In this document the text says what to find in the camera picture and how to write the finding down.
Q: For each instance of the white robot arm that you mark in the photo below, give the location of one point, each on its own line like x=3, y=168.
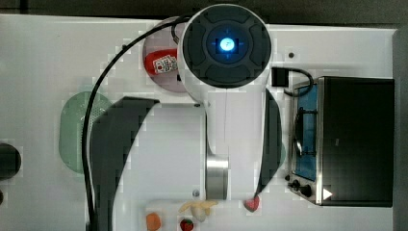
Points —
x=226, y=145

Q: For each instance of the red ketchup bottle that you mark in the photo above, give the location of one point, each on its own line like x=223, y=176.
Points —
x=161, y=61

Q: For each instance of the grey round plate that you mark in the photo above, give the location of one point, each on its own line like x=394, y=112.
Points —
x=162, y=40

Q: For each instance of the green mug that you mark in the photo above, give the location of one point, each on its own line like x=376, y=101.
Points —
x=282, y=154

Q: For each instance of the peeled toy banana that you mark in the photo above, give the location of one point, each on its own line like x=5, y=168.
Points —
x=200, y=209

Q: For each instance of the small red strawberry toy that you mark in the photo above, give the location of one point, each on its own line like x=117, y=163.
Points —
x=186, y=225

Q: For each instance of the orange toy fruit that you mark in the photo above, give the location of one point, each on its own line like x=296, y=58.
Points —
x=153, y=222

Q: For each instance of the black toaster oven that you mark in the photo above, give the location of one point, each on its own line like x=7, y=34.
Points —
x=342, y=142

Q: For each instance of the black round object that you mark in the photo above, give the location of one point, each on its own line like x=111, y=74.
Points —
x=10, y=161

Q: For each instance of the black camera box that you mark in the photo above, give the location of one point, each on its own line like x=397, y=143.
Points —
x=280, y=77

